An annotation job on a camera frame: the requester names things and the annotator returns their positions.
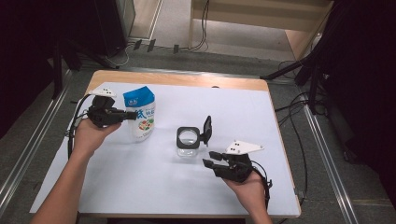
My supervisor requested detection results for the dark cabinet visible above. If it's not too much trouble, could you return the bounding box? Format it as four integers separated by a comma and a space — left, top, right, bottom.
92, 0, 136, 58

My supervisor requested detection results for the black curtain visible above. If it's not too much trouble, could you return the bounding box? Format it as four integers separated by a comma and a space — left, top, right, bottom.
311, 0, 396, 200
0, 0, 97, 139

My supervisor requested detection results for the white table sheet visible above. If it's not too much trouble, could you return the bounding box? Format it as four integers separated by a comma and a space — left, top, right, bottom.
29, 81, 301, 217

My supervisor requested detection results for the grey table clamp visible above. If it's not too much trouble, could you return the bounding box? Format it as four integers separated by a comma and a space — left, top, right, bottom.
293, 188, 306, 202

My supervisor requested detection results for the person's right hand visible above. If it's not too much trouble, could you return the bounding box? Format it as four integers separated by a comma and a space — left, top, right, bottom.
221, 172, 269, 217

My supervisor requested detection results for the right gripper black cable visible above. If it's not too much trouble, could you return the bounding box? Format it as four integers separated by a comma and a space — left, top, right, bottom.
250, 159, 274, 210

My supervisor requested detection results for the metal floor rail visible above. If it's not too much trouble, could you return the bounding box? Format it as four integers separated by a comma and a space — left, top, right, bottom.
0, 69, 73, 216
302, 104, 360, 224

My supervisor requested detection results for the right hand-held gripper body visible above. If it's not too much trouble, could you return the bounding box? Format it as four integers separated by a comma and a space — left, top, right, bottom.
222, 140, 265, 184

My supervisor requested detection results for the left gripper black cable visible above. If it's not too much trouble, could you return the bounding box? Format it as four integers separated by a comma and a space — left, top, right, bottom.
65, 93, 95, 160

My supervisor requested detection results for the black hanging cable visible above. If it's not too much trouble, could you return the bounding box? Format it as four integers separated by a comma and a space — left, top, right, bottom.
189, 0, 210, 52

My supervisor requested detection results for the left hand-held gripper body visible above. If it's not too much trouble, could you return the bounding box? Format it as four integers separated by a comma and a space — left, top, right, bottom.
86, 88, 129, 129

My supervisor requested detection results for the light wooden bench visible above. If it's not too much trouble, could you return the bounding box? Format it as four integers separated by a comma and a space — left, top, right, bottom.
188, 0, 335, 62

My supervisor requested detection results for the glass jar with black lid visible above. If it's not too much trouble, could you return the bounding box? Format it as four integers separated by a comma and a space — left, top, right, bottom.
176, 115, 214, 158

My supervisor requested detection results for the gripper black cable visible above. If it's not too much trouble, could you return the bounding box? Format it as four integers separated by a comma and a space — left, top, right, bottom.
65, 93, 95, 160
250, 159, 274, 210

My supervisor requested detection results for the person's left hand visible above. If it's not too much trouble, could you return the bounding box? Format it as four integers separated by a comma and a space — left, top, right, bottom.
73, 119, 122, 159

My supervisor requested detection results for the blue and white bag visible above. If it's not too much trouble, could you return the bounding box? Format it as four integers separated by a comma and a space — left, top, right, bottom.
122, 86, 157, 143

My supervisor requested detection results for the black floor cable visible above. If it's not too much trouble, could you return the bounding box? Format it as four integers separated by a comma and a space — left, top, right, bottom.
275, 60, 310, 200

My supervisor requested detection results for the white floor cable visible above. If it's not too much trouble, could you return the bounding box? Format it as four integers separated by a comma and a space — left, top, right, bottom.
104, 43, 130, 68

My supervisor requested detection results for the black metal stand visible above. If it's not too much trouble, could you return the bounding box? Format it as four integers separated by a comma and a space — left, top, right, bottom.
51, 36, 120, 100
261, 46, 331, 116

